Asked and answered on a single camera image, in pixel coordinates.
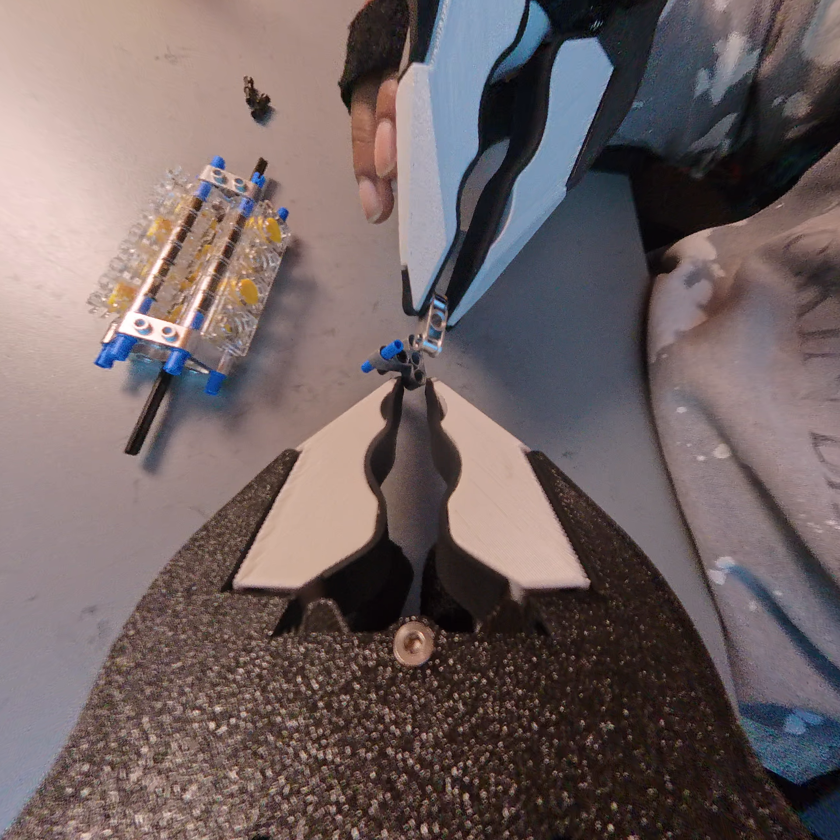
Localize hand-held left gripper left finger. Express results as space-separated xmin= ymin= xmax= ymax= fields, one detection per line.
xmin=234 ymin=378 xmax=421 ymax=618

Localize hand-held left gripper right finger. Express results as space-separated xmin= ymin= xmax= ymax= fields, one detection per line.
xmin=420 ymin=378 xmax=592 ymax=615

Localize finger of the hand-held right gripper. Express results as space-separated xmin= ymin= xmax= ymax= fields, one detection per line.
xmin=397 ymin=0 xmax=529 ymax=316
xmin=444 ymin=7 xmax=618 ymax=322

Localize small grey angled beam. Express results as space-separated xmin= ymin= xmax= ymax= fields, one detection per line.
xmin=394 ymin=335 xmax=429 ymax=391

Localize small grey holed beam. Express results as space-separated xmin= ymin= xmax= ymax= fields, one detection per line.
xmin=423 ymin=296 xmax=451 ymax=355

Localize transparent brick engine model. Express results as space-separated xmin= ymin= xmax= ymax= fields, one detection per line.
xmin=90 ymin=155 xmax=292 ymax=456

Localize person's right forearm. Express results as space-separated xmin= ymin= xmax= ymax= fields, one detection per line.
xmin=617 ymin=0 xmax=840 ymax=185

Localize grey desk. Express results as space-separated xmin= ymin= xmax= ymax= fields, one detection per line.
xmin=0 ymin=0 xmax=736 ymax=840

